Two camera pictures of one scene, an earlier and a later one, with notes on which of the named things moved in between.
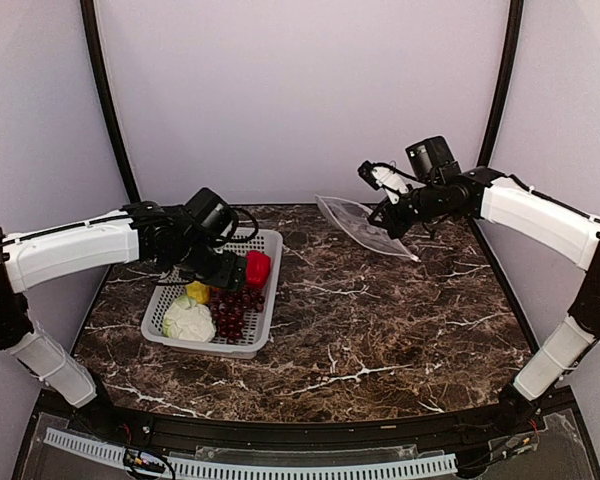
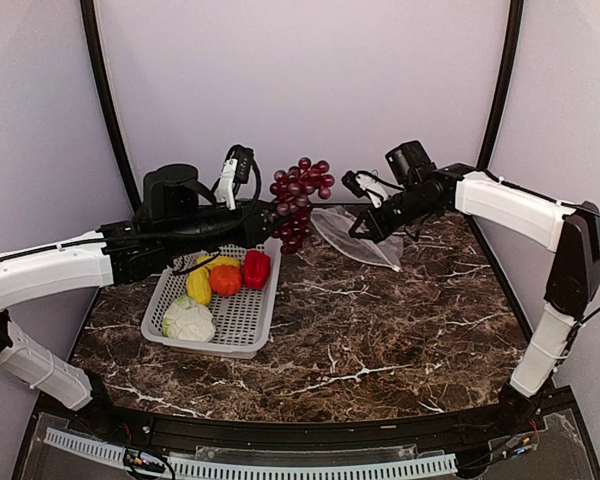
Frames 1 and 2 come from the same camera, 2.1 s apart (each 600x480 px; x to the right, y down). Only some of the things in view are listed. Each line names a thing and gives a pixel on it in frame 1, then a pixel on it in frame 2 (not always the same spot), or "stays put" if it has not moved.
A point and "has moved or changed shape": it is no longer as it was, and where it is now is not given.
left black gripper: [231, 274] → [253, 230]
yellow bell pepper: [198, 291] stays put
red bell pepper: [257, 269] stays put
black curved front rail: [415, 430] stays put
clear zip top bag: [353, 220] has moved or changed shape
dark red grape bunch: [228, 308] → [292, 191]
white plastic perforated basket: [258, 331] stays put
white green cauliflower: [187, 320] stays put
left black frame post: [91, 27] stays put
